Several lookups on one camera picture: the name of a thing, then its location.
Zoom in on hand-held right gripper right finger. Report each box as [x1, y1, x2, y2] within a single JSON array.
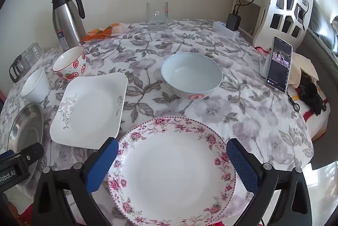
[[226, 138, 311, 226]]

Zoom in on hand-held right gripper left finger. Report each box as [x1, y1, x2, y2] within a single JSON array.
[[31, 137, 119, 226]]

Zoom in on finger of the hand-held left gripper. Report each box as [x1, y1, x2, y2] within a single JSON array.
[[15, 142, 44, 166], [0, 149, 15, 162]]

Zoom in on stainless steel plate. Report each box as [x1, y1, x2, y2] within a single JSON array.
[[7, 102, 44, 187]]

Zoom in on pink floral round plate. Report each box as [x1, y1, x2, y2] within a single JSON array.
[[108, 116, 237, 226]]

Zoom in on strawberry print bowl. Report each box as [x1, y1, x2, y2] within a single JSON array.
[[52, 46, 87, 80]]

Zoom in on light blue bowl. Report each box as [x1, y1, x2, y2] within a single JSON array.
[[161, 52, 223, 100]]

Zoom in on grey floral tablecloth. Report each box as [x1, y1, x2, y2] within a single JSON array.
[[0, 19, 315, 226]]

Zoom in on white square plate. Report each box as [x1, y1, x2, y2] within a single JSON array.
[[50, 72, 128, 150]]

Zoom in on white square bowl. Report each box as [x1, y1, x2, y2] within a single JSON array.
[[20, 68, 50, 104]]

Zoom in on black scissors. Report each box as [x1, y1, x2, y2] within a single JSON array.
[[286, 94, 301, 113]]

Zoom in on red white knitted cloth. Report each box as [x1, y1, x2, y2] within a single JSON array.
[[296, 83, 331, 142]]

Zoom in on clear glass cup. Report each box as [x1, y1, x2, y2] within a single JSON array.
[[20, 49, 33, 68], [29, 42, 44, 61]]

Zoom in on white phone stand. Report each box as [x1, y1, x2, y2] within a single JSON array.
[[259, 54, 270, 77]]

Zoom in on smartphone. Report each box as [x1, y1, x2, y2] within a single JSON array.
[[265, 36, 293, 93]]

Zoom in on beige paper bag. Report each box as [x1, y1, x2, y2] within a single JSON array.
[[289, 53, 320, 86]]

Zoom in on orange snack packet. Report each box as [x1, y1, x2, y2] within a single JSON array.
[[104, 23, 124, 37], [81, 28, 107, 43]]

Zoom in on stainless steel thermos jug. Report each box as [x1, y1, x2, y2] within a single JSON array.
[[51, 0, 86, 51]]

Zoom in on white power strip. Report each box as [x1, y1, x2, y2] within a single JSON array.
[[213, 20, 240, 38]]

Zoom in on black charger adapter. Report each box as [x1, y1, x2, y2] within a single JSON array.
[[226, 13, 241, 31]]

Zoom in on clear glass mug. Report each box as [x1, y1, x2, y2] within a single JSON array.
[[146, 1, 169, 31]]

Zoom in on white lattice chair back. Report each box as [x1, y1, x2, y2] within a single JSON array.
[[252, 0, 315, 49]]

